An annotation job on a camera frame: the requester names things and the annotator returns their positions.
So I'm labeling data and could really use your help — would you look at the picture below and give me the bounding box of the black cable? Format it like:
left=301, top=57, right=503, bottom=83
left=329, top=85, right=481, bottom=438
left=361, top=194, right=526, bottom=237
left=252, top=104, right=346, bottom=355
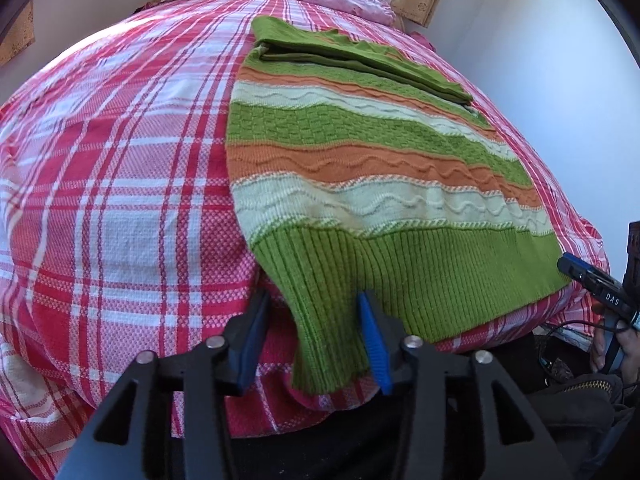
left=537, top=319, right=636, bottom=367

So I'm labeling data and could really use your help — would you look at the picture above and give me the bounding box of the person's right hand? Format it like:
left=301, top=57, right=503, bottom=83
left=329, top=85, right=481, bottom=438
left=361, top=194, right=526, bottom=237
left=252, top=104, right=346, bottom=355
left=590, top=327, right=640, bottom=377

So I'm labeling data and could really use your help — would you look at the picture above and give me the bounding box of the pink pillow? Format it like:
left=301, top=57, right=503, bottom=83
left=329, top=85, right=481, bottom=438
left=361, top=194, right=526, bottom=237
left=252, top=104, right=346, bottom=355
left=300, top=0, right=396, bottom=26

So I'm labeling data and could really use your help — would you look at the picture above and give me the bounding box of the bed with red plaid sheet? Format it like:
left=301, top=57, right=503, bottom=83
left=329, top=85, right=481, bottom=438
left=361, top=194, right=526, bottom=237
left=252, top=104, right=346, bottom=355
left=0, top=0, right=611, bottom=480

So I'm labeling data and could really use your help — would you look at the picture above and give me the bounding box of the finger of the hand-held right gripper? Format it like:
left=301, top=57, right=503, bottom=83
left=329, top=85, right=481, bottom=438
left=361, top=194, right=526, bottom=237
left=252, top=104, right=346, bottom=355
left=557, top=252, right=608, bottom=293

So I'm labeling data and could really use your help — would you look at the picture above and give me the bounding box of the dark bag with zipper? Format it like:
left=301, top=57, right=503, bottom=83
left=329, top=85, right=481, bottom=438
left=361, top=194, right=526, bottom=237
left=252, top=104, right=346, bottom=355
left=525, top=375, right=636, bottom=480

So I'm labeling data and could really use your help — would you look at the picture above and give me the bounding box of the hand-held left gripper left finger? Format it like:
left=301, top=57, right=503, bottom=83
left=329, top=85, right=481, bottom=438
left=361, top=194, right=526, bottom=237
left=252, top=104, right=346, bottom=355
left=55, top=287, right=273, bottom=480

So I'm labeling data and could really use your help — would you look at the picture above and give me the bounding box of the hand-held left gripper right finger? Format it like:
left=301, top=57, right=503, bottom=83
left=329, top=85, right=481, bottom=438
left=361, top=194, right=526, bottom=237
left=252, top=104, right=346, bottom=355
left=356, top=289, right=573, bottom=480

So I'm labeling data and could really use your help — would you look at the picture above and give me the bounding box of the green orange striped knit sweater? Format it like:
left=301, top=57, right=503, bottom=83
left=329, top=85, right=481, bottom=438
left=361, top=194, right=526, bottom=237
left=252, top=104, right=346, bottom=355
left=225, top=16, right=573, bottom=396

